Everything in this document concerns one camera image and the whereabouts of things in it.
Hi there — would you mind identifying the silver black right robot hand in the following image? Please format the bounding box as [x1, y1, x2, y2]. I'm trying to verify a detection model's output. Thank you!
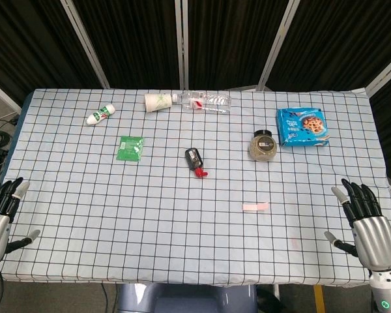
[324, 178, 391, 271]

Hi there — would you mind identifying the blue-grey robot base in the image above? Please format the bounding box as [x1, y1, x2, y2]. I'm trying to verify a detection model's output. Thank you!
[116, 282, 258, 313]

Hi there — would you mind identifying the blue cookie box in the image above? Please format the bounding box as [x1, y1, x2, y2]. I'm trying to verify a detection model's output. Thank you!
[276, 108, 330, 147]

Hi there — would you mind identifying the glass jar black lid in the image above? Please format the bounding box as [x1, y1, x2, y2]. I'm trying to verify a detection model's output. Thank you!
[247, 129, 277, 162]

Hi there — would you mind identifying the white green yogurt bottle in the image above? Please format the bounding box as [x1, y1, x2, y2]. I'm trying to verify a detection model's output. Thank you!
[85, 104, 115, 126]

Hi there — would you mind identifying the green foil packet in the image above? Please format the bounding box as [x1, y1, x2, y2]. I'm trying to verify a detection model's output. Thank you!
[116, 136, 145, 162]

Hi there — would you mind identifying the checkered light blue tablecloth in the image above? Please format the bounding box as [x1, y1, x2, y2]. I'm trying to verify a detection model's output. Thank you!
[0, 87, 391, 290]

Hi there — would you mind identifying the black bottle red cap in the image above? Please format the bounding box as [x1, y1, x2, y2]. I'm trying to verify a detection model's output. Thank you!
[184, 147, 209, 179]

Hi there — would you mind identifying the white paper cup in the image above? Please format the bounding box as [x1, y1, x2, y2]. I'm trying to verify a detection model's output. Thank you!
[144, 93, 173, 113]

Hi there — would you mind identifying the clear plastic water bottle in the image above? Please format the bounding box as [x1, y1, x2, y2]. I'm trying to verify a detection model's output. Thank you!
[171, 91, 232, 115]

